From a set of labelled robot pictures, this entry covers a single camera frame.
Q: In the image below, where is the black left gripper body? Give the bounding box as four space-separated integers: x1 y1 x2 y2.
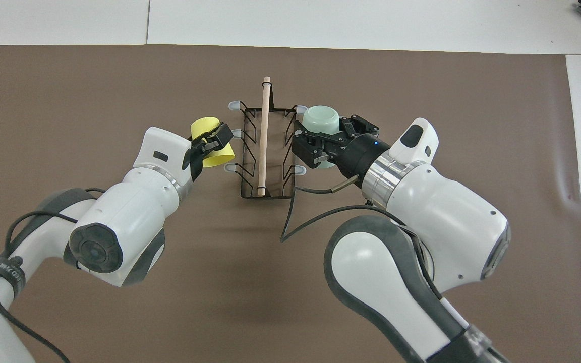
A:
183 145 205 183

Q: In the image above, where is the pale green plastic cup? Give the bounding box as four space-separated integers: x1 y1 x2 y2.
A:
302 105 342 170

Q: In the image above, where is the yellow plastic cup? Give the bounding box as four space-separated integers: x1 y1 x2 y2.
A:
190 117 236 169

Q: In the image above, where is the brown table mat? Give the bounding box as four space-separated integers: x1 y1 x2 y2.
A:
0 44 581 363

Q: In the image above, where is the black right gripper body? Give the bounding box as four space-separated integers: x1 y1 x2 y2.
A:
335 135 391 188

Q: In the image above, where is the black wire cup rack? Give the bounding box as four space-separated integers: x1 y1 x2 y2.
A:
223 76 309 200

